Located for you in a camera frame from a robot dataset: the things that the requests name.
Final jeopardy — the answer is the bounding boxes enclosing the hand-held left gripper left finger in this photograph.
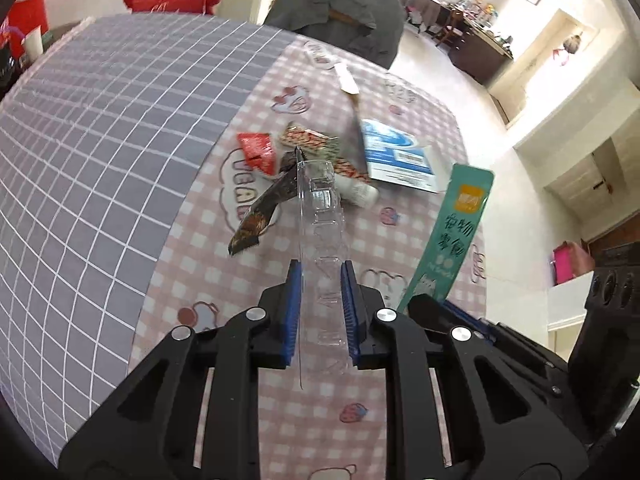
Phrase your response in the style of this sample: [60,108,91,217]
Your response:
[59,259,303,480]

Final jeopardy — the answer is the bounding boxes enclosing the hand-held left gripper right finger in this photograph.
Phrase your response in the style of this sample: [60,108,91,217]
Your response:
[341,260,589,480]

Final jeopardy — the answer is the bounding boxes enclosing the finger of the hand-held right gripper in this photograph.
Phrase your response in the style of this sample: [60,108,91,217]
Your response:
[407,294,483,335]
[470,317,572,378]

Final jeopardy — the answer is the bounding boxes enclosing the clear plastic blister tray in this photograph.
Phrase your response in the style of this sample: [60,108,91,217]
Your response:
[294,146,353,391]

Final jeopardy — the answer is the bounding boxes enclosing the green snack packet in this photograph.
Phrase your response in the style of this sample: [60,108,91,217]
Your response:
[395,162,496,313]

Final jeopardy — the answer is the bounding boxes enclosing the pink low seat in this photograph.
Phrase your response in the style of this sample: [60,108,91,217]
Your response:
[551,241,597,287]

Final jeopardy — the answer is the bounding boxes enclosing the dark brown wrapper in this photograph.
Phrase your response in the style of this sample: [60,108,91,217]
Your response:
[228,152,301,256]

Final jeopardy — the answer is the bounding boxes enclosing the small white tube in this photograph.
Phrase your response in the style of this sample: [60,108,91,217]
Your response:
[336,174,379,207]

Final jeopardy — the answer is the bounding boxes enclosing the white and blue carton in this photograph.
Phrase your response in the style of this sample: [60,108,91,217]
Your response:
[350,105,447,194]

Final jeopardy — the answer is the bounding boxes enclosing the small red wrapper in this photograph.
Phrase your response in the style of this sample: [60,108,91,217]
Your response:
[236,131,279,179]

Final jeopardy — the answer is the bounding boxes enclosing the red white patterned wrapper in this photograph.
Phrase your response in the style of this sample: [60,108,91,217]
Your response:
[279,121,372,183]

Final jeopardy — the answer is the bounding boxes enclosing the grey grid tablecloth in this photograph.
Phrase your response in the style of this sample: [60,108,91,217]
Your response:
[0,14,301,466]

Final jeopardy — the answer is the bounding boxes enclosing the white paper strip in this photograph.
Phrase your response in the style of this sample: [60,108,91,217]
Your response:
[334,61,362,107]

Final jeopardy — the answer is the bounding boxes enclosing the dark wooden desk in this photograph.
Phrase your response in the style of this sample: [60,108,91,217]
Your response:
[447,2,516,86]

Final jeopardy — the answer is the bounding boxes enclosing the dark wooden chair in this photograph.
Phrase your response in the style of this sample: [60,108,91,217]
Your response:
[432,9,468,50]

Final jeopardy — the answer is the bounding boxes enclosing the brown dining chair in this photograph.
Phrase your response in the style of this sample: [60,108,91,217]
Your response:
[329,9,372,29]

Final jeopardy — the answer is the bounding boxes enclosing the hanging door decoration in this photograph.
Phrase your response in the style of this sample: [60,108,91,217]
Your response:
[552,31,584,67]

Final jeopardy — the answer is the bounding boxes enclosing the assorted desk ornaments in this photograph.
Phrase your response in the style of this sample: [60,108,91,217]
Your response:
[455,0,513,46]

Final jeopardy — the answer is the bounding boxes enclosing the round table with brown cloth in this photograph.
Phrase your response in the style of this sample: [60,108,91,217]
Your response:
[394,0,453,28]

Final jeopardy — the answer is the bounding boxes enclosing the chair with grey jacket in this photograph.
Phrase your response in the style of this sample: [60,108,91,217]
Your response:
[264,0,406,70]

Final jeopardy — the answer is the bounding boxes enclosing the small black case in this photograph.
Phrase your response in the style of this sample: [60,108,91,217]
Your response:
[0,55,21,92]

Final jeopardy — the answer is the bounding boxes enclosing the white paper cup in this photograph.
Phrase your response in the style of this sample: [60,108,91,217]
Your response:
[21,26,47,59]

